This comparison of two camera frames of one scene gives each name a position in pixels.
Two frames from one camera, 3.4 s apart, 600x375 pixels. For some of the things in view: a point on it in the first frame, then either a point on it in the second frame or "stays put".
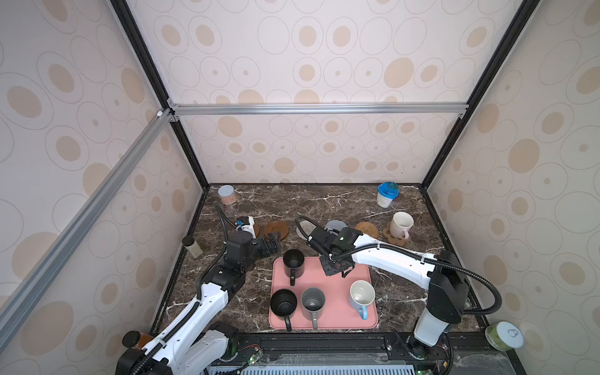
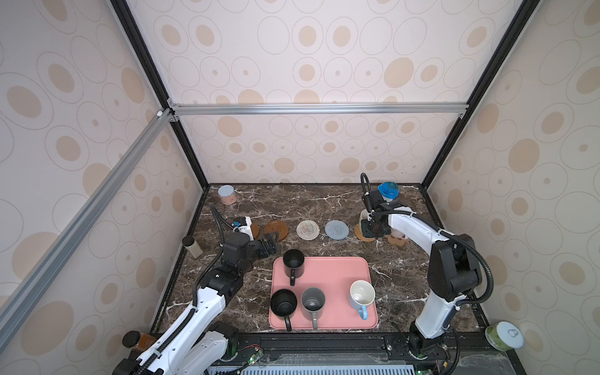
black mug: [294, 265] stays put
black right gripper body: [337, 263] to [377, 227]
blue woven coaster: [335, 225] stays put
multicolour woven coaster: [308, 227] stays put
